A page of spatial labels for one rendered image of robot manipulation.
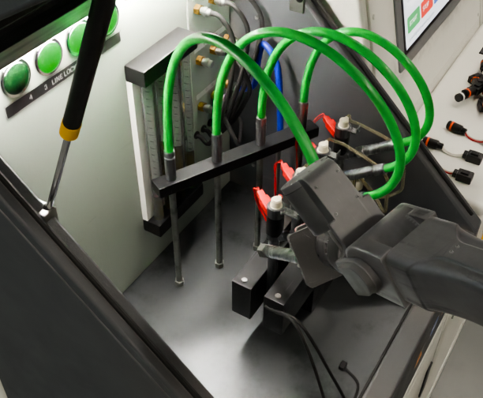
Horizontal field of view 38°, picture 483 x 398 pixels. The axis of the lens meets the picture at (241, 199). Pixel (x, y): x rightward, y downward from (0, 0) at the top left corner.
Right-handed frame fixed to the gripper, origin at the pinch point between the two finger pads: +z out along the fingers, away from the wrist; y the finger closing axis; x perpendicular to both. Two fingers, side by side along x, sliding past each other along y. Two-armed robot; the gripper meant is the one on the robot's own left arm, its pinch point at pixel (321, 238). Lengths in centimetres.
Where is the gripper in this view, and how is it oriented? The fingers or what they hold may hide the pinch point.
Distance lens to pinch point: 87.8
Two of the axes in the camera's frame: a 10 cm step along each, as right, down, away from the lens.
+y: -9.2, 3.9, -0.9
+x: 3.9, 9.2, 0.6
